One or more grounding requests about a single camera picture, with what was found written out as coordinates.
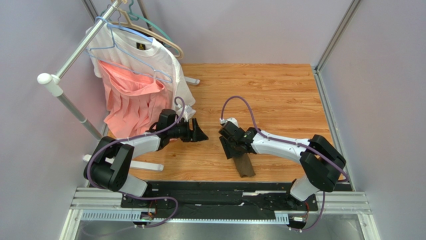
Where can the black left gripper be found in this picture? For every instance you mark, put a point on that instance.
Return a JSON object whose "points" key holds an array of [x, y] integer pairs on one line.
{"points": [[195, 135]]}

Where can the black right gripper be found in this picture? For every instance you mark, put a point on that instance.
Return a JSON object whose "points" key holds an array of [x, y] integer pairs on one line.
{"points": [[231, 141]]}

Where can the olive brown cloth napkin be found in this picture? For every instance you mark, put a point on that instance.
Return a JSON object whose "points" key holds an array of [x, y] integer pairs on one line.
{"points": [[244, 166]]}

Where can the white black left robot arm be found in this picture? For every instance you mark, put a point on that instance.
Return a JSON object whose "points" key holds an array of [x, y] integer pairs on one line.
{"points": [[109, 165]]}

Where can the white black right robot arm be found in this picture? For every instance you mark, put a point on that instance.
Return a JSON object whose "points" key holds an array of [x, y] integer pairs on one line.
{"points": [[321, 162]]}

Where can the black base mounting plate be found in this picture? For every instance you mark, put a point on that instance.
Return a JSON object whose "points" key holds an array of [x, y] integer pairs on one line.
{"points": [[209, 200]]}

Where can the pink pleated skirt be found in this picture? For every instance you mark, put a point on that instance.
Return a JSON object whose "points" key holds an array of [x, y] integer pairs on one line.
{"points": [[134, 101]]}

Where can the white t-shirt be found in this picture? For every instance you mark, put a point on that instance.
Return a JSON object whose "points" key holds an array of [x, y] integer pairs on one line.
{"points": [[153, 53]]}

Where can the teal clothes hanger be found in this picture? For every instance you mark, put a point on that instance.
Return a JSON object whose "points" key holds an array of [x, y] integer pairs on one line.
{"points": [[150, 25]]}

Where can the wooden clothes hanger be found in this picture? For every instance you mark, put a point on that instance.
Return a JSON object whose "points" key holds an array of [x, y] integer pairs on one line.
{"points": [[146, 32]]}

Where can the white clothes rack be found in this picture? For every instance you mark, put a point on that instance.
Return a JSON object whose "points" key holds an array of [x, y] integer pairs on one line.
{"points": [[51, 83]]}

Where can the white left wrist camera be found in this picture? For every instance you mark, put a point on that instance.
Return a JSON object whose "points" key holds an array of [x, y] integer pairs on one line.
{"points": [[188, 112]]}

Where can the blue wire hanger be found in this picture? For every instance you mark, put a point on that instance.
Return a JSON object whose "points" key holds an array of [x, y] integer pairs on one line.
{"points": [[157, 74]]}

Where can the aluminium frame rail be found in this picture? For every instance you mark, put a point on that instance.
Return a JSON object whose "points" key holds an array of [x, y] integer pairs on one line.
{"points": [[103, 205]]}

